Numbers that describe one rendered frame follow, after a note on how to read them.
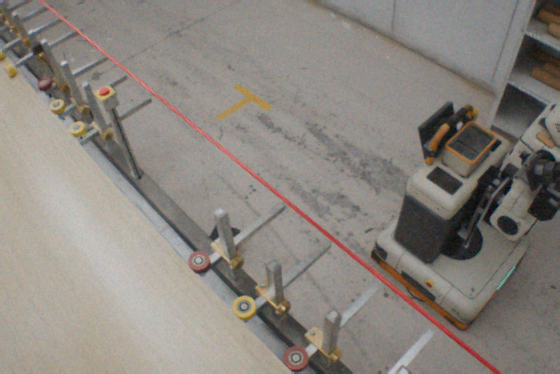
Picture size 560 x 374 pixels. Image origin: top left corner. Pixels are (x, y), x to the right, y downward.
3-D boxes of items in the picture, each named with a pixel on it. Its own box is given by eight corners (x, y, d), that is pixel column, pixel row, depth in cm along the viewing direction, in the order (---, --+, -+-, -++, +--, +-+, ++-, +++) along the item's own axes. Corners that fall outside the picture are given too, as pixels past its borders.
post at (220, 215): (237, 274, 192) (220, 204, 155) (243, 280, 190) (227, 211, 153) (231, 279, 191) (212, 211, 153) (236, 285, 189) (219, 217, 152)
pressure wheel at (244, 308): (244, 333, 162) (241, 321, 153) (231, 317, 166) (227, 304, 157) (262, 320, 164) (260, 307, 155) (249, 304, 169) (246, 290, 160)
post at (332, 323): (326, 359, 168) (333, 306, 130) (332, 365, 166) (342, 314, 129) (319, 365, 166) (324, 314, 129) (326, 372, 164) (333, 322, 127)
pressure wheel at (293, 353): (302, 382, 149) (302, 373, 140) (280, 373, 152) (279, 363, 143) (312, 362, 154) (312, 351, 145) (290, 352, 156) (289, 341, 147)
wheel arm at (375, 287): (374, 285, 169) (375, 279, 166) (381, 291, 168) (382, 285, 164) (288, 367, 152) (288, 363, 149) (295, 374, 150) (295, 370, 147)
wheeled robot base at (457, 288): (366, 259, 263) (371, 235, 244) (431, 195, 288) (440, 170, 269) (461, 336, 230) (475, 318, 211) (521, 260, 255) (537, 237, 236)
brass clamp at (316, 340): (315, 329, 160) (315, 324, 156) (343, 355, 154) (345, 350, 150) (302, 341, 158) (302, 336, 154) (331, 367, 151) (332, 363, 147)
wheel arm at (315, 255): (324, 244, 182) (325, 238, 178) (331, 249, 180) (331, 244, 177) (239, 318, 164) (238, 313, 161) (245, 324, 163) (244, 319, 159)
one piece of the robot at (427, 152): (419, 175, 209) (410, 132, 198) (460, 136, 223) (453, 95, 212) (439, 181, 201) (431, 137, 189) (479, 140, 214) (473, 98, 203)
